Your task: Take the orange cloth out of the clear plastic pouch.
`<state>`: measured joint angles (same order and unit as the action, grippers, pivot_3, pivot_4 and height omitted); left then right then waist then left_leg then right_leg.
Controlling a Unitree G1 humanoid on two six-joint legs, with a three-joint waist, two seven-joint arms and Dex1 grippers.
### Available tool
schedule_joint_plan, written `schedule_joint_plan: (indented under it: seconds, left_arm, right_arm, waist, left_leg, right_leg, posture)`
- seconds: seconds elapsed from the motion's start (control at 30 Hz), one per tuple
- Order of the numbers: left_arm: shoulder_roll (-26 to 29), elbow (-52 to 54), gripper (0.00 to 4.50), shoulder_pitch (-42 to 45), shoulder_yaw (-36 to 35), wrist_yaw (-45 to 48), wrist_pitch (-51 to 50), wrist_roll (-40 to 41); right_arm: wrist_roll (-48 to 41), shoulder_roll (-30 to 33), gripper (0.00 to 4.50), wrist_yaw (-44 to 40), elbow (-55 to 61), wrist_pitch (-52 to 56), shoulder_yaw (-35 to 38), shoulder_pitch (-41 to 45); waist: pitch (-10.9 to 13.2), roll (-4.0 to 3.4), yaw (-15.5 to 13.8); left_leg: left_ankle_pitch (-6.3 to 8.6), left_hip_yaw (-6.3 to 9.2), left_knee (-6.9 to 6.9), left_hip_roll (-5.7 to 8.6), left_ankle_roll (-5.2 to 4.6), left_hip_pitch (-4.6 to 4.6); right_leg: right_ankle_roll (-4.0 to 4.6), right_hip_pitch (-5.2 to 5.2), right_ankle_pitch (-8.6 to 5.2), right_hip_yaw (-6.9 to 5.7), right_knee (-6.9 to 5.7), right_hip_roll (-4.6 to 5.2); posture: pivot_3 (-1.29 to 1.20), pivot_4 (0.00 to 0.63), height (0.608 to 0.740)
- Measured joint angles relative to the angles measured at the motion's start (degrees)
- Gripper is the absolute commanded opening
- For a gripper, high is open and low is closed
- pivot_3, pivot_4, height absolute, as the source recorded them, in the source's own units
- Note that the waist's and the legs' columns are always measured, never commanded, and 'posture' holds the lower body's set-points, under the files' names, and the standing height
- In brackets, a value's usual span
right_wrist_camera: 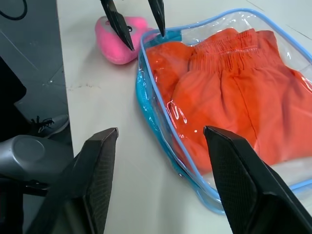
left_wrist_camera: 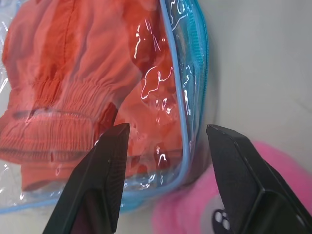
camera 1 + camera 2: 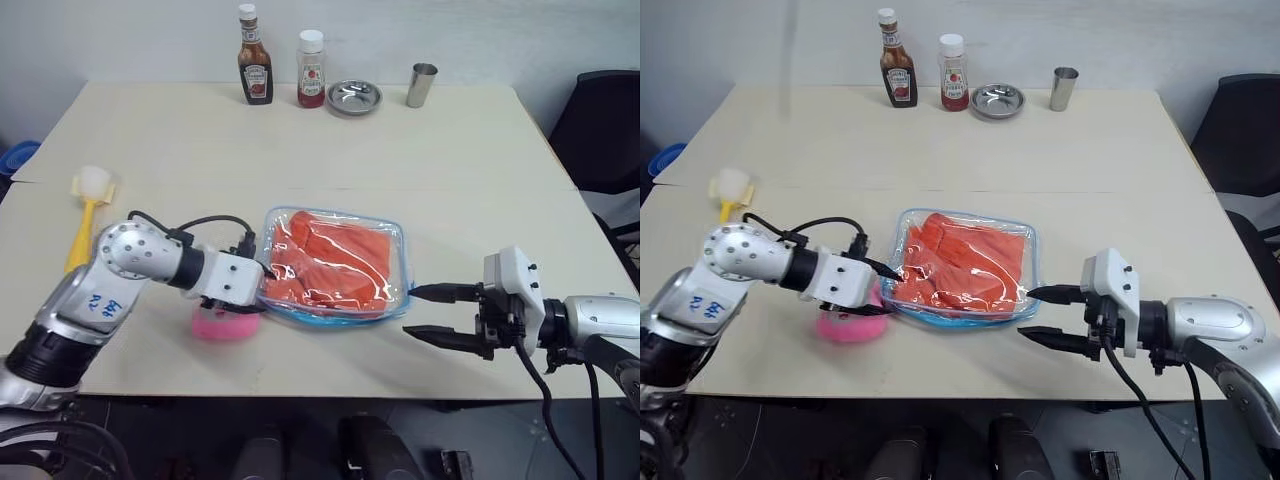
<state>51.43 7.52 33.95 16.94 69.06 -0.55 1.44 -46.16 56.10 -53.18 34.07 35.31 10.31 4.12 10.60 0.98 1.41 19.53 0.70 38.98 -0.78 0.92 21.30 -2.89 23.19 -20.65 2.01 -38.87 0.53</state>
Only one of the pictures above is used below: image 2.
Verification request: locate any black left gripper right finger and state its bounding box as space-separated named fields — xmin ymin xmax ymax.
xmin=206 ymin=124 xmax=312 ymax=234

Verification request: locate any clear plastic pouch blue trim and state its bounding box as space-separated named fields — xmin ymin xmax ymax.
xmin=0 ymin=0 xmax=211 ymax=215

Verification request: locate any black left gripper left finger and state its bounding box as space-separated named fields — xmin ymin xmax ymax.
xmin=41 ymin=123 xmax=131 ymax=234

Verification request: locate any orange cloth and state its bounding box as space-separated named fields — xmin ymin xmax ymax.
xmin=0 ymin=0 xmax=186 ymax=193

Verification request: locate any pink plush toy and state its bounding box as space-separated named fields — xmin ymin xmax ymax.
xmin=151 ymin=141 xmax=312 ymax=234

